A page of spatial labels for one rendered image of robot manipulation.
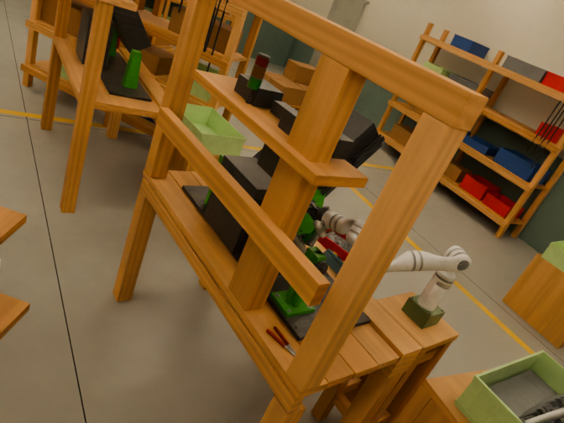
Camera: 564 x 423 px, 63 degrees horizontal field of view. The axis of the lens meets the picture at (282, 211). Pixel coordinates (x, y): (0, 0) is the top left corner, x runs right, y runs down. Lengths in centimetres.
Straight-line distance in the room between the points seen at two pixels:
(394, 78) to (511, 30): 707
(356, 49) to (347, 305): 75
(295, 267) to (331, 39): 71
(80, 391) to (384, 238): 176
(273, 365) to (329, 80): 99
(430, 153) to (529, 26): 707
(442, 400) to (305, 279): 93
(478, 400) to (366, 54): 140
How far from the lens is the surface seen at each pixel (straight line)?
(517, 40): 824
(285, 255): 151
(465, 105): 119
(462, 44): 803
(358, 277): 136
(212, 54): 446
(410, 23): 964
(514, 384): 244
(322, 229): 186
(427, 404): 220
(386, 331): 208
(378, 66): 136
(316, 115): 149
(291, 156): 150
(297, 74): 864
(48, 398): 253
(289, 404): 170
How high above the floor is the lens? 201
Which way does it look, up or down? 26 degrees down
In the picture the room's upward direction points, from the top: 23 degrees clockwise
